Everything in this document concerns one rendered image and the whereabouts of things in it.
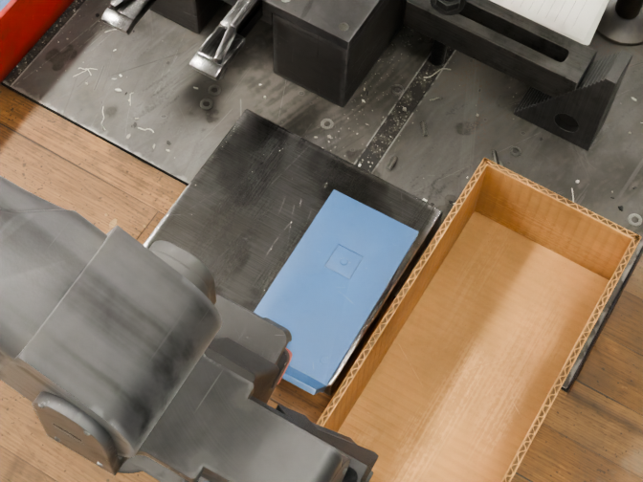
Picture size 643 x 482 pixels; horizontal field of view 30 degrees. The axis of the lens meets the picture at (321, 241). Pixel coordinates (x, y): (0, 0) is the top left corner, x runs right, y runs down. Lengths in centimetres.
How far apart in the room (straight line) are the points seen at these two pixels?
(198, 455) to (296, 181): 39
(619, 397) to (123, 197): 39
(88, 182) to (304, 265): 18
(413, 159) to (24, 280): 50
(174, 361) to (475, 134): 50
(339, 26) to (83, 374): 47
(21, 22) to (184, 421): 50
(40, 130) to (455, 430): 39
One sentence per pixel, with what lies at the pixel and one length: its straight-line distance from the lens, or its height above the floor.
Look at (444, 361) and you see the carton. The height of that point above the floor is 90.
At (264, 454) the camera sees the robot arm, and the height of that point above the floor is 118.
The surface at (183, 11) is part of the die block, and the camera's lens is 97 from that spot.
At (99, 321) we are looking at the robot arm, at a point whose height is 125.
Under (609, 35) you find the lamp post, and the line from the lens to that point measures 101.
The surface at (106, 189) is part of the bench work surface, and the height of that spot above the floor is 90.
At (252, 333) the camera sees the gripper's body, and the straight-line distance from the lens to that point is 64.
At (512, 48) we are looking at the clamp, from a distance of 90.
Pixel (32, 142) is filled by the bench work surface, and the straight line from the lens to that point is 94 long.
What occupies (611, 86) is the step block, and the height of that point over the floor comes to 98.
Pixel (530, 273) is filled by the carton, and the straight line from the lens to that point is 88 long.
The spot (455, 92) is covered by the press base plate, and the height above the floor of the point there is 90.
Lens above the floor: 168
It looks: 62 degrees down
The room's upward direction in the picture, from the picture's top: 3 degrees clockwise
